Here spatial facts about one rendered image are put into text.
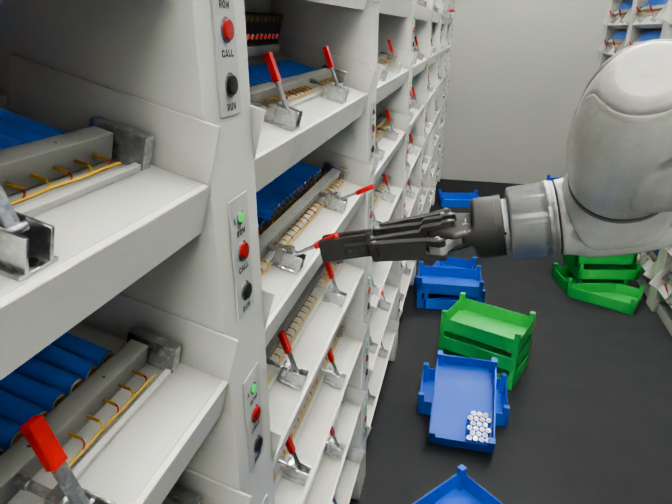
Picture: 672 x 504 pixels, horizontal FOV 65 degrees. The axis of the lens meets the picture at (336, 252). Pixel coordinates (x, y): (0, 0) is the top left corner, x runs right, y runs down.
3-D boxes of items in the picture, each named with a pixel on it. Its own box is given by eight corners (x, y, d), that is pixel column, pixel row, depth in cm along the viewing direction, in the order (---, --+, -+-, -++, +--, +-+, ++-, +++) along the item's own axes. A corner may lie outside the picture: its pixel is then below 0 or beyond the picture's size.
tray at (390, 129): (401, 144, 178) (415, 104, 172) (368, 194, 124) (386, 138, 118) (345, 125, 180) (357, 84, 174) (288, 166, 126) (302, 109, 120)
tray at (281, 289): (360, 206, 116) (373, 165, 111) (256, 361, 61) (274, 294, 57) (276, 176, 118) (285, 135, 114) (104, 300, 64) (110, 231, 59)
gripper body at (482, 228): (510, 266, 62) (431, 274, 65) (507, 240, 69) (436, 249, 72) (503, 205, 59) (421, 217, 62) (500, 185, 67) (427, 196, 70)
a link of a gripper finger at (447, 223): (458, 246, 66) (459, 250, 65) (372, 259, 69) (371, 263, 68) (454, 217, 65) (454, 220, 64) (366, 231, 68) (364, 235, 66)
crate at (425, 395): (504, 390, 195) (506, 372, 191) (506, 427, 176) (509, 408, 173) (422, 378, 201) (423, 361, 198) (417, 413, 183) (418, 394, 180)
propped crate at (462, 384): (492, 453, 166) (495, 444, 160) (427, 442, 170) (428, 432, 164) (495, 369, 184) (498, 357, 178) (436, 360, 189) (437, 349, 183)
